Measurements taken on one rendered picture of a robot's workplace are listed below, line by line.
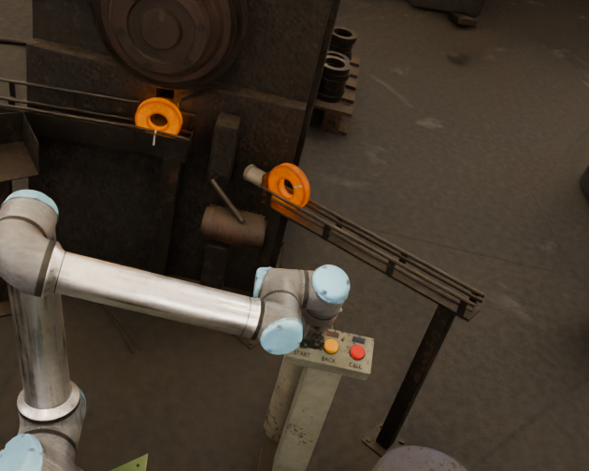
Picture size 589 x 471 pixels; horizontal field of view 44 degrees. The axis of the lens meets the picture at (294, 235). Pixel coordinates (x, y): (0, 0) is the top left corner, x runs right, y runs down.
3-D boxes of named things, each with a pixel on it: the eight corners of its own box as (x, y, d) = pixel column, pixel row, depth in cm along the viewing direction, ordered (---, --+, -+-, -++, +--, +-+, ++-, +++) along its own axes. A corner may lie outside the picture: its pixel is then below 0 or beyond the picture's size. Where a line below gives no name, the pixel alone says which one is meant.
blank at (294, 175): (282, 209, 248) (276, 212, 246) (268, 165, 244) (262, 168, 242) (316, 205, 237) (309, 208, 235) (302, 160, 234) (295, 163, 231)
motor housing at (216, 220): (191, 303, 289) (209, 194, 256) (245, 315, 290) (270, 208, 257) (183, 326, 278) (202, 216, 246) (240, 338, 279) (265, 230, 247)
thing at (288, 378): (265, 411, 255) (296, 306, 224) (298, 418, 256) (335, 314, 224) (261, 439, 246) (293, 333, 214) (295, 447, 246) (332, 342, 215)
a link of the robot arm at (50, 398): (17, 469, 185) (-27, 218, 145) (33, 418, 199) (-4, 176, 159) (79, 469, 187) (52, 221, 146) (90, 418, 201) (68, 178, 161)
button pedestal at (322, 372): (254, 443, 244) (292, 313, 207) (323, 458, 245) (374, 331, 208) (247, 484, 231) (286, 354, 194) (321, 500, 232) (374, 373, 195)
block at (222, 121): (210, 166, 265) (221, 108, 251) (232, 171, 266) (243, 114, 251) (205, 182, 257) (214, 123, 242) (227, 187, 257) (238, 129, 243)
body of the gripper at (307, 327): (293, 346, 188) (300, 326, 178) (297, 316, 193) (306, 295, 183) (322, 351, 189) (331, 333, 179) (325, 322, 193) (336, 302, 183)
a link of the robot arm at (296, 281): (256, 287, 161) (311, 291, 163) (254, 257, 170) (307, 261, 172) (251, 321, 166) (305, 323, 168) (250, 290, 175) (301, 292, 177)
